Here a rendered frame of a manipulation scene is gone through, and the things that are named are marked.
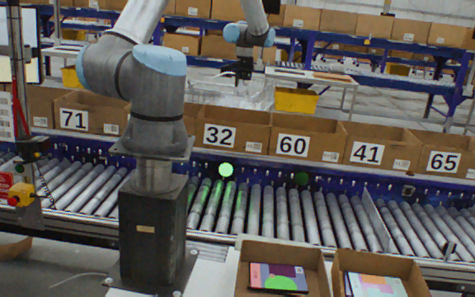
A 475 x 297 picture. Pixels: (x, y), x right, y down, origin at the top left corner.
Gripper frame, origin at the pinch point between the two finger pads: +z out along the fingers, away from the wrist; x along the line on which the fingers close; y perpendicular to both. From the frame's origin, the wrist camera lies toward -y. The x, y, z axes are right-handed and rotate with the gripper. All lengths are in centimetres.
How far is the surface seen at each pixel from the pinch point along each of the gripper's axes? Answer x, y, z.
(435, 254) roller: -60, 93, 43
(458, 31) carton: 447, 312, -48
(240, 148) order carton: -7.8, 5.9, 26.5
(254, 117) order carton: 21.0, 10.9, 17.2
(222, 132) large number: -8.1, -4.3, 19.0
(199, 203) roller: -43, -9, 43
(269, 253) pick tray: -82, 23, 37
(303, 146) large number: -7.9, 38.5, 21.1
